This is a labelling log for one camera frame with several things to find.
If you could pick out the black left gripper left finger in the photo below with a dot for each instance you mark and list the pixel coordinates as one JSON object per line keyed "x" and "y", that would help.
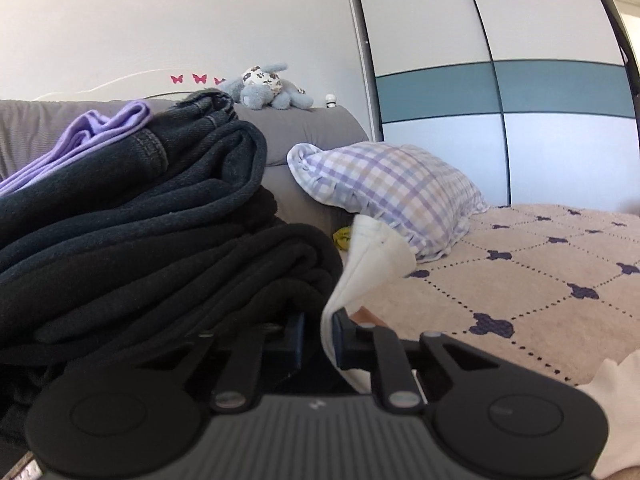
{"x": 247, "y": 364}

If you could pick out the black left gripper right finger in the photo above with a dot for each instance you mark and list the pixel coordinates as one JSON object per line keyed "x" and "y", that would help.
{"x": 389, "y": 361}

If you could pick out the white garment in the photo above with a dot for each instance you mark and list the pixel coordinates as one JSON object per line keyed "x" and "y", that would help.
{"x": 377, "y": 255}

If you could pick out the dark folded clothes stack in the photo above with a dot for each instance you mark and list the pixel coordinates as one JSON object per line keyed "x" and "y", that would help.
{"x": 158, "y": 238}

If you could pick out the yellow small object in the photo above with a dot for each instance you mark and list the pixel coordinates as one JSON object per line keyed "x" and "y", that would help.
{"x": 341, "y": 238}

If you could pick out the purple plaid pillow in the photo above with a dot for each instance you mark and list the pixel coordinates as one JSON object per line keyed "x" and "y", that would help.
{"x": 424, "y": 199}

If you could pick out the beige patterned bed blanket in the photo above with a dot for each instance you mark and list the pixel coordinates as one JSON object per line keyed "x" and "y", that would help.
{"x": 548, "y": 287}

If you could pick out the small white bottle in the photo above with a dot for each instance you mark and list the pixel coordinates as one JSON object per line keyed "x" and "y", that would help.
{"x": 330, "y": 101}

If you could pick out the blue grey plush toy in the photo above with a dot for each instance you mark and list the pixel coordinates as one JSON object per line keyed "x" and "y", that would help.
{"x": 262, "y": 86}

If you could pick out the purple folded garment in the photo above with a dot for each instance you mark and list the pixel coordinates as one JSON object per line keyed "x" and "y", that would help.
{"x": 85, "y": 135}

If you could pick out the white and teal wardrobe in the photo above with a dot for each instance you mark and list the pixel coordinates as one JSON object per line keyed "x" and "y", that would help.
{"x": 537, "y": 101}

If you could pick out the grey padded headboard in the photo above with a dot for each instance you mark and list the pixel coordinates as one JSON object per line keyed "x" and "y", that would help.
{"x": 31, "y": 128}

